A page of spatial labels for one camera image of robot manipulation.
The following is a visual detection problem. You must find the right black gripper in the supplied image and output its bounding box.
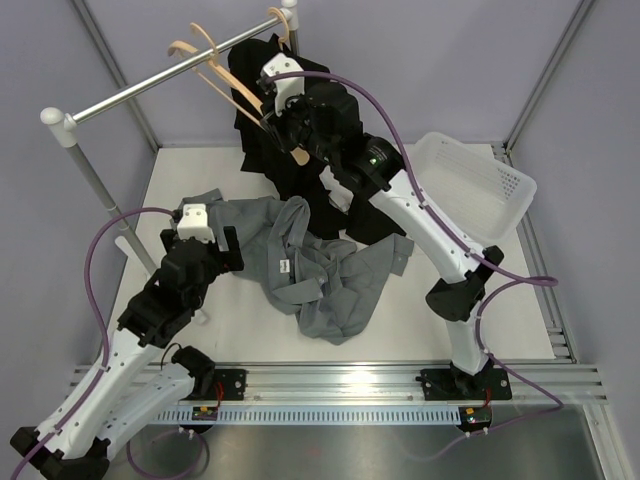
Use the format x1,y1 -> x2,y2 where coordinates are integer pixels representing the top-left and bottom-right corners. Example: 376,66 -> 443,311
260,87 -> 338,167

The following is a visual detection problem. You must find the wooden hanger front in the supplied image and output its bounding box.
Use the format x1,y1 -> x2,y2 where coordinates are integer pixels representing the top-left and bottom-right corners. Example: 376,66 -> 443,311
167,22 -> 310,166

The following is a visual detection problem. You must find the wooden hanger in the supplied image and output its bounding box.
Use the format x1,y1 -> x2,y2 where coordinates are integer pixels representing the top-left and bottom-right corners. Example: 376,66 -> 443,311
167,22 -> 310,166
264,5 -> 292,52

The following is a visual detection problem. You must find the black shirt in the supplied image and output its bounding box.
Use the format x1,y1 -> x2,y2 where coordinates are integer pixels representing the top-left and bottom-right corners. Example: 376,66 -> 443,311
227,35 -> 405,245

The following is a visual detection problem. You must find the grey button shirt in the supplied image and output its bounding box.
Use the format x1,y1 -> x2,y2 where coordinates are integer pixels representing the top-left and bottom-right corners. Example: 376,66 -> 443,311
184,189 -> 414,345

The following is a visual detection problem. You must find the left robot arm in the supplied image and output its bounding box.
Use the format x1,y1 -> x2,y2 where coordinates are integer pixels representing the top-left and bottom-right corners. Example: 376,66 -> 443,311
10,226 -> 244,479

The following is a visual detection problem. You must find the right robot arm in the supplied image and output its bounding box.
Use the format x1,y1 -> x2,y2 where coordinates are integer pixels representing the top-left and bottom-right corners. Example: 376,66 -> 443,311
261,80 -> 493,399

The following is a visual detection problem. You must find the metal clothes rack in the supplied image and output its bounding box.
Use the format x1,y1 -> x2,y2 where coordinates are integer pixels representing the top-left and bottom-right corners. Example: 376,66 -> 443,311
39,0 -> 301,326

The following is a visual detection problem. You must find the white plastic basket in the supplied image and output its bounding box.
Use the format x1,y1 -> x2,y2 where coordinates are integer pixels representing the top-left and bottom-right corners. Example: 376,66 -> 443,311
408,132 -> 537,246

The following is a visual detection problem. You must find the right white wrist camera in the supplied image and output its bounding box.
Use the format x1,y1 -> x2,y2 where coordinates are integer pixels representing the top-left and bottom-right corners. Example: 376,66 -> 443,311
261,53 -> 305,116

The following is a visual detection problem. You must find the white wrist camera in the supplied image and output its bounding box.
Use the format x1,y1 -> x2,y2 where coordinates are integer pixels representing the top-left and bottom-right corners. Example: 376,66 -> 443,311
261,53 -> 305,116
174,203 -> 215,244

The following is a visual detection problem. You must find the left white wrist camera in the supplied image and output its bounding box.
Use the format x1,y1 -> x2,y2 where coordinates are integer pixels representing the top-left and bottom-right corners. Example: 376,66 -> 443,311
174,203 -> 215,244

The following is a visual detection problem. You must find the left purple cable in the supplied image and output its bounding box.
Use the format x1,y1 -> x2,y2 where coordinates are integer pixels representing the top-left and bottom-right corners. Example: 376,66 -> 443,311
9,207 -> 181,480

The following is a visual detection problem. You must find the purple cable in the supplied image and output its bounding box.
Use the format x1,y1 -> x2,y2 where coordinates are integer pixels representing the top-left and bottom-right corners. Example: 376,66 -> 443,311
9,207 -> 181,480
264,69 -> 569,459

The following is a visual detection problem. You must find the white slotted cable duct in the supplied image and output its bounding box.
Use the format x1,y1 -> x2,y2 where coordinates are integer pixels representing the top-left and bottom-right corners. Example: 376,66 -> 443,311
150,405 -> 461,426

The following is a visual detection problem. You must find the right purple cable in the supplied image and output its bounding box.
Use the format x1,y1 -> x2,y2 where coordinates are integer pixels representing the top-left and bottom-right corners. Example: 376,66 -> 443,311
264,69 -> 569,459

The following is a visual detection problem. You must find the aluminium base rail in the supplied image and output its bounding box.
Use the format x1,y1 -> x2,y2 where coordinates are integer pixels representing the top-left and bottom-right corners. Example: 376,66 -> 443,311
69,361 -> 609,407

